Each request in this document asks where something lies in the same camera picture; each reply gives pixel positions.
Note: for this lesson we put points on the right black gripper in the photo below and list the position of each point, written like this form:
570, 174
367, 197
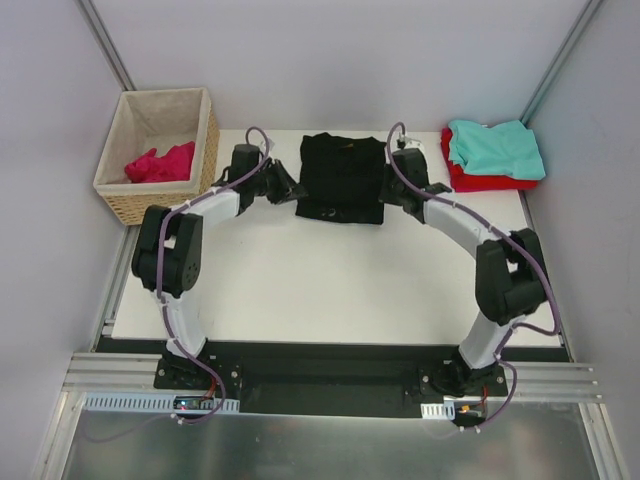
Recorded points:
393, 188

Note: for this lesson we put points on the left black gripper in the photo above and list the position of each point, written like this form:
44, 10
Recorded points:
282, 182

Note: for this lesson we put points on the black t shirt with flower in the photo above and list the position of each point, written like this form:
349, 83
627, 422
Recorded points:
343, 178

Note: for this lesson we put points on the red t shirt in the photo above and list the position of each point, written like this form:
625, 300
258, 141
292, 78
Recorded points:
464, 183

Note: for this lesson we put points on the teal t shirt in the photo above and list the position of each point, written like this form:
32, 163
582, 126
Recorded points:
507, 149

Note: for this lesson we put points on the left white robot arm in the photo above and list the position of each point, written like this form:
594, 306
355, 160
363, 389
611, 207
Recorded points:
167, 257

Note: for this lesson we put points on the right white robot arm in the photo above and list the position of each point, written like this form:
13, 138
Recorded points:
508, 269

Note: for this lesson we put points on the magenta t shirt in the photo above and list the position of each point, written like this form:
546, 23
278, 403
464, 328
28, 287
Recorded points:
173, 166

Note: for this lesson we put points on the wicker basket with liner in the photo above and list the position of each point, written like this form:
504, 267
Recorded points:
160, 120

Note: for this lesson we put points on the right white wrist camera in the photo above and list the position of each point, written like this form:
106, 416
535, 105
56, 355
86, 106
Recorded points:
406, 142

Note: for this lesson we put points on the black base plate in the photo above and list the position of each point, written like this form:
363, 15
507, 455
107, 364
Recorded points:
370, 381

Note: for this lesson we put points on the right corner aluminium post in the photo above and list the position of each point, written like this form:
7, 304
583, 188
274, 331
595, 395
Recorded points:
576, 33

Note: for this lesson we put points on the corner aluminium post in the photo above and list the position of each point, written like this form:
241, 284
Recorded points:
576, 33
106, 44

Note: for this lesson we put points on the right grey cable duct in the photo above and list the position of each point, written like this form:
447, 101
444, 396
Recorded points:
453, 410

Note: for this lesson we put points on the grey cable duct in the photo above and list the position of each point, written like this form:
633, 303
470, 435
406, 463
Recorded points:
158, 403
453, 410

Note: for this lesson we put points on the aluminium rail frame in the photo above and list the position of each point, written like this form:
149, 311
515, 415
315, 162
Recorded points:
532, 381

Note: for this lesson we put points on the left corner aluminium post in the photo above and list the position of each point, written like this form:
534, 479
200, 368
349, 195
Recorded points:
106, 44

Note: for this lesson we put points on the left grey cable duct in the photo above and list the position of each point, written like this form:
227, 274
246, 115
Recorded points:
158, 403

